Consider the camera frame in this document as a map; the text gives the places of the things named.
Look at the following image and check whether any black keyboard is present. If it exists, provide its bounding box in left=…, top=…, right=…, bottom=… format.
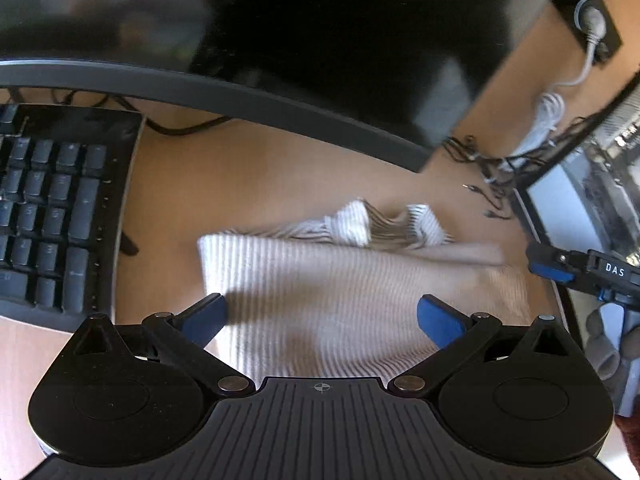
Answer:
left=0, top=102, right=146, bottom=333

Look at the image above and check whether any black cable bundle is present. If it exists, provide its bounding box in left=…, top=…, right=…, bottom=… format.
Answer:
left=445, top=117, right=601, bottom=221

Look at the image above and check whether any striped beige sweater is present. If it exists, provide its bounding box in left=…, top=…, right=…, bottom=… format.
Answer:
left=196, top=200, right=533, bottom=383

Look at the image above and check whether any black desk socket strip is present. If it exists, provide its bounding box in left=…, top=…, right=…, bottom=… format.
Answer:
left=552, top=0, right=625, bottom=68

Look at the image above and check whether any dark red garment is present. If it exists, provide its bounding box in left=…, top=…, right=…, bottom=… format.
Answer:
left=614, top=412, right=640, bottom=466

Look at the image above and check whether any white computer case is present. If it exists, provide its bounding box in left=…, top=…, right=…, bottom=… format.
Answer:
left=510, top=75, right=640, bottom=351

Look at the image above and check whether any curved black monitor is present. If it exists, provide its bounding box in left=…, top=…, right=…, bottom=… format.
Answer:
left=0, top=0, right=596, bottom=173

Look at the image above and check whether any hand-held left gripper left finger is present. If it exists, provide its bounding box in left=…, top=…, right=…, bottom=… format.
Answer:
left=65, top=292, right=253, bottom=396

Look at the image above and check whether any person's right hand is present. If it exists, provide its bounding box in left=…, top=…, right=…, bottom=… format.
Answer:
left=584, top=305, right=623, bottom=382

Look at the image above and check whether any black keyboard cable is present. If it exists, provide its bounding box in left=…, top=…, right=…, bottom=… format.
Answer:
left=142, top=114, right=232, bottom=137

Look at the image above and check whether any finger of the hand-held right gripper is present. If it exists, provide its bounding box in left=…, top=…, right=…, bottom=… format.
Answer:
left=525, top=242, right=591, bottom=287

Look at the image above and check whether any thick white power cable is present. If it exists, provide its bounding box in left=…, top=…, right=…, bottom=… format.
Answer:
left=510, top=0, right=611, bottom=161

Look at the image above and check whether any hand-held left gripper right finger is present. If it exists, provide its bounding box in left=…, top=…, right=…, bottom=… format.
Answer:
left=387, top=294, right=583, bottom=396

